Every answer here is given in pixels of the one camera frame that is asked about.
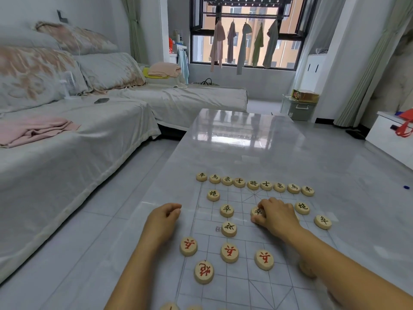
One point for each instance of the hanging grey-green garment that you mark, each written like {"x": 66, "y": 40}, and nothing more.
{"x": 271, "y": 45}

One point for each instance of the person's left hand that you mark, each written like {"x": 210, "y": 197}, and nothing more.
{"x": 159, "y": 222}

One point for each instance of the person's left fingers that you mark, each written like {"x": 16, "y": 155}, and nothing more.
{"x": 172, "y": 209}

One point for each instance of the narrow green curtain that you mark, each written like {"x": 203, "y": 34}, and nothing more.
{"x": 132, "y": 28}

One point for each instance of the grey pillow with floral edge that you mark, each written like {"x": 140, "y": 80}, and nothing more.
{"x": 109, "y": 70}

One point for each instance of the hanging light blue towel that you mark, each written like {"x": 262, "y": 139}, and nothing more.
{"x": 184, "y": 66}

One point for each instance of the pink blanket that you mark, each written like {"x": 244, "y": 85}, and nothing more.
{"x": 32, "y": 129}

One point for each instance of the folded pink towel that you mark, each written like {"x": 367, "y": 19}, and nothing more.
{"x": 164, "y": 69}

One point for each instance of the white shelf with bottles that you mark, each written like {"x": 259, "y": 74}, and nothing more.
{"x": 176, "y": 45}

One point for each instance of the red bag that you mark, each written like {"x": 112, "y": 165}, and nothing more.
{"x": 405, "y": 125}

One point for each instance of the hanging grey-blue garment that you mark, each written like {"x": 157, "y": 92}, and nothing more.
{"x": 243, "y": 45}

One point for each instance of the large floral pillow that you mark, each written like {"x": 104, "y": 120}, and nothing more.
{"x": 29, "y": 75}

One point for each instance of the black window frame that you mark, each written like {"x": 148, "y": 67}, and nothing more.
{"x": 292, "y": 36}

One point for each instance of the small floral pillow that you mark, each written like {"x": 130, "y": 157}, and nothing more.
{"x": 75, "y": 38}

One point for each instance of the clear plastic chess board sheet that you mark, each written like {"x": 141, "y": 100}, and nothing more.
{"x": 245, "y": 287}

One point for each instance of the gold cardboard box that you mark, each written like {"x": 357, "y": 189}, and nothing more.
{"x": 305, "y": 95}

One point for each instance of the pale green storage box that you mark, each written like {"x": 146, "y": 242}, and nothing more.
{"x": 298, "y": 111}

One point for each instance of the black-marked wooden chess disc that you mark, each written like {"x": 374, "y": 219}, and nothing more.
{"x": 213, "y": 195}
{"x": 226, "y": 210}
{"x": 256, "y": 211}
{"x": 229, "y": 229}
{"x": 323, "y": 222}
{"x": 302, "y": 208}

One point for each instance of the row of black-marked chess pieces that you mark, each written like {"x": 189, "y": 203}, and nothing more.
{"x": 253, "y": 184}

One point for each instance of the red-marked wooden chess disc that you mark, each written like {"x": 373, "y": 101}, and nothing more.
{"x": 264, "y": 259}
{"x": 188, "y": 246}
{"x": 204, "y": 272}
{"x": 229, "y": 253}

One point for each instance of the person's left forearm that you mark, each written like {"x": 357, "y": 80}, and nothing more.
{"x": 135, "y": 274}

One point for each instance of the ceiling drying rack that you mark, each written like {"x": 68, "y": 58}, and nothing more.
{"x": 245, "y": 1}

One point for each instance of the white low cabinet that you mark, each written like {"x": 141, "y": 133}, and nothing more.
{"x": 387, "y": 142}

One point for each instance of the small white fan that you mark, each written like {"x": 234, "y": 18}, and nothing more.
{"x": 69, "y": 83}

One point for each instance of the grey covered sofa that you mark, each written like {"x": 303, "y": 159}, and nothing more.
{"x": 96, "y": 151}

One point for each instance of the grey wall hook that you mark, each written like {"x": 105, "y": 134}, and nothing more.
{"x": 62, "y": 16}

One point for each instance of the person's right hand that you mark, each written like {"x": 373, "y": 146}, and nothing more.
{"x": 279, "y": 219}

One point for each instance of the person's right fingers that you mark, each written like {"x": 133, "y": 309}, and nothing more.
{"x": 263, "y": 219}

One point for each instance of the wide green curtain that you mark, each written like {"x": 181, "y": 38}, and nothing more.
{"x": 377, "y": 61}

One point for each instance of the person's right forearm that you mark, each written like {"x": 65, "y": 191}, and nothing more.
{"x": 342, "y": 274}

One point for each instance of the dark phone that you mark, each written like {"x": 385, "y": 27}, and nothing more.
{"x": 101, "y": 101}

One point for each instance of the hanging pink garment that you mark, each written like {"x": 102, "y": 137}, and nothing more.
{"x": 217, "y": 41}

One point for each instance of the hanging mauve garment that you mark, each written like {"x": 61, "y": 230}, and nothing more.
{"x": 231, "y": 40}

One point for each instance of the white sheer curtain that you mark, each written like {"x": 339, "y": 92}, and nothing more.
{"x": 317, "y": 25}

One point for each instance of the hanging green garment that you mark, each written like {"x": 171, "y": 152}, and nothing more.
{"x": 258, "y": 43}

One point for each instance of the yellow cloth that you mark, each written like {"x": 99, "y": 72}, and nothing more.
{"x": 145, "y": 73}

